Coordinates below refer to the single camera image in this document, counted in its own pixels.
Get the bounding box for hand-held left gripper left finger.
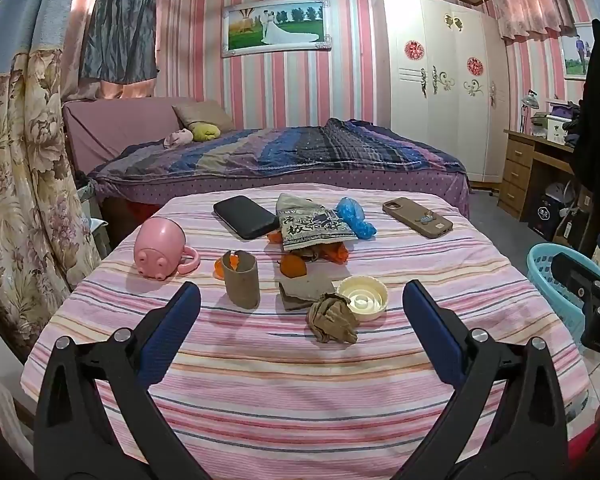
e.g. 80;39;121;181
34;281;211;480

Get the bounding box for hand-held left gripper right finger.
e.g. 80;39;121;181
395;280;569;480

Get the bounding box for light blue plastic basket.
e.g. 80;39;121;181
526;243;600;346

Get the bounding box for cream plastic lid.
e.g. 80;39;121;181
336;276;389;323

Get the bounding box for cardboard tube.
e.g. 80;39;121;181
222;250;260;310

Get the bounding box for pink pig cup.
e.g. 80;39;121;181
133;218;201;281

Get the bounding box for brown paper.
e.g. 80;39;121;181
306;294;359;345

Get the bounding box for cardboard piece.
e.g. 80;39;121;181
278;276;337;314

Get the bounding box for blue plastic bag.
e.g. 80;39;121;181
335;197;377;240

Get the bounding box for brown dried peel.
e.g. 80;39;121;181
300;246;333;264

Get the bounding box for printed snack bag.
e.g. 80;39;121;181
275;193;356;252

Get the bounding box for black box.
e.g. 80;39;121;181
527;194;561;241

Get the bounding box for white round appliance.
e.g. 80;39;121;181
545;182;576;211

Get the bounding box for phone in brown case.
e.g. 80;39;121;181
382;197;454;239

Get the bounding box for wooden desk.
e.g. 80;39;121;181
499;129;581;221

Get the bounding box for white box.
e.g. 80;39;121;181
545;112;576;143

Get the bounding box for desk lamp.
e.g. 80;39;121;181
519;90;540;136

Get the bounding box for pink cloth bundle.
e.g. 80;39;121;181
163;128;195;149

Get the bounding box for white wardrobe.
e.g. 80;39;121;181
372;0;511;186

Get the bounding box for small framed photo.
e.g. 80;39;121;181
561;22;595;80

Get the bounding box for yellow plush toy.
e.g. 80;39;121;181
192;122;221;142

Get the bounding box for patchwork quilt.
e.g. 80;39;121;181
87;118;467;191

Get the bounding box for purple bed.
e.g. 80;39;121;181
62;97;473;222

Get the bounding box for floral curtain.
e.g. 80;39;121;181
0;45;103;361

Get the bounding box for beige pillow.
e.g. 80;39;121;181
172;101;235;133

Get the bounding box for pink patterned curtain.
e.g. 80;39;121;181
490;0;578;41

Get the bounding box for pink satin curtain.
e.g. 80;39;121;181
60;0;156;101

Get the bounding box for grey curtain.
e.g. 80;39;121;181
79;0;159;83

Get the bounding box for framed wedding photo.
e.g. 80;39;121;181
221;0;332;58

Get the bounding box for light blue cloth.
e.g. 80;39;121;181
0;0;88;78

